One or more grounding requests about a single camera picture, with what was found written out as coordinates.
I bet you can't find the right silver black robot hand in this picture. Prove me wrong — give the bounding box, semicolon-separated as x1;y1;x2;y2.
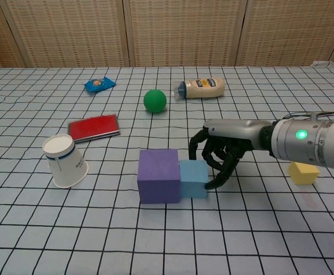
188;119;273;191

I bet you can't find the medium blue foam cube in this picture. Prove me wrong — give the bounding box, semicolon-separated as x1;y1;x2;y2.
179;159;210;199

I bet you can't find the small yellow foam cube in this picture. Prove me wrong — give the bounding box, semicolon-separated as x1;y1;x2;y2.
287;162;321;186

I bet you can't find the large purple foam cube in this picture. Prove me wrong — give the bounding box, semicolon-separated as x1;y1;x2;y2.
137;148;182;205

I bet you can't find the mayonnaise squeeze bottle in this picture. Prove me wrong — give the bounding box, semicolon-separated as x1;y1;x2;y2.
172;77;225;101

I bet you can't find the green ball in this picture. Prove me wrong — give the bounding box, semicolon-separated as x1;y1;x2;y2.
143;89;167;115

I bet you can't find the light blue checked tablecloth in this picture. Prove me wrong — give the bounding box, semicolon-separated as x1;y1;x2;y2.
0;60;334;275

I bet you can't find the red ink pad tin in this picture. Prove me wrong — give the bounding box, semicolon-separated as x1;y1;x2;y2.
67;113;121;144

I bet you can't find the blue snack packet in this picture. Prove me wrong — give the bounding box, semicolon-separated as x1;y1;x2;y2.
83;76;117;93

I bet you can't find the white paper cup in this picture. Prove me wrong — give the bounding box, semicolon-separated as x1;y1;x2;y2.
42;133;89;189

